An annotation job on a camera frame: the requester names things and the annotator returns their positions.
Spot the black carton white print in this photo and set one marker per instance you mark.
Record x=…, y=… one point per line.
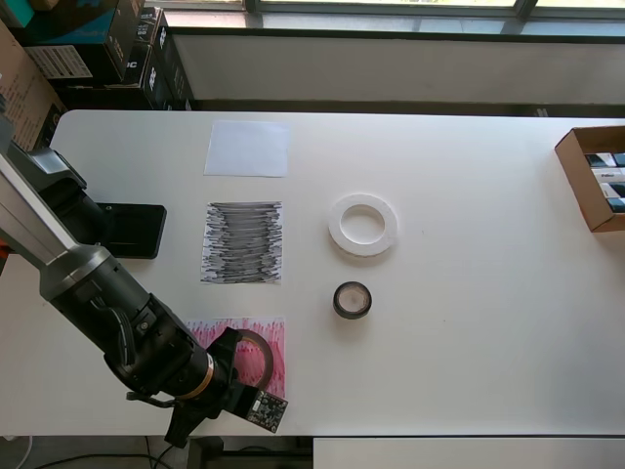
x=146, y=29

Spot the black scribbled paper sheet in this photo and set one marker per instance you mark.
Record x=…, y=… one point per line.
x=244, y=244

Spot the gripper camera board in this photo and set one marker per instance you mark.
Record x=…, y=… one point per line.
x=266, y=408

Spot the plain white paper sheet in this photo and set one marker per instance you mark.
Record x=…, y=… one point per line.
x=246, y=149

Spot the red scribbled paper sheet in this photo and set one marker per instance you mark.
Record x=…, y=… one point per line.
x=205, y=328

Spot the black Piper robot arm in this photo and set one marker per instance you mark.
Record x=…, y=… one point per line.
x=88, y=273

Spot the tall GX760A cardboard box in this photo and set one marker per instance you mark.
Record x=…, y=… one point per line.
x=24, y=98

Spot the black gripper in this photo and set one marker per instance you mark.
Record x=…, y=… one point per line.
x=227, y=376

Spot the black tape roll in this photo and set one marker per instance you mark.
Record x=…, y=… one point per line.
x=352, y=316

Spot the teal and black carton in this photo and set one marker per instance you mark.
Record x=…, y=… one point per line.
x=73, y=19

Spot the red tape roll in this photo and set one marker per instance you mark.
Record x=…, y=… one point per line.
x=268, y=361

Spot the orange clamp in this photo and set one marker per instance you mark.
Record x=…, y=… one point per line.
x=2, y=249

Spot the black table leg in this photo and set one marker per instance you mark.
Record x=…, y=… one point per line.
x=205, y=454

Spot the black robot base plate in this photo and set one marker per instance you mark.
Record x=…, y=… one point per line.
x=137, y=229

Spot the open cardboard tray box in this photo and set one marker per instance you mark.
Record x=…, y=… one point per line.
x=586, y=205

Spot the small black white carton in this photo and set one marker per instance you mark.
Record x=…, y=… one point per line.
x=608, y=175
x=612, y=191
x=616, y=206
x=603, y=159

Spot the white tape roll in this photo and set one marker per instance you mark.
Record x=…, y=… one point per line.
x=334, y=227

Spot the black flat carton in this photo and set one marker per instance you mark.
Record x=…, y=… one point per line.
x=173, y=73

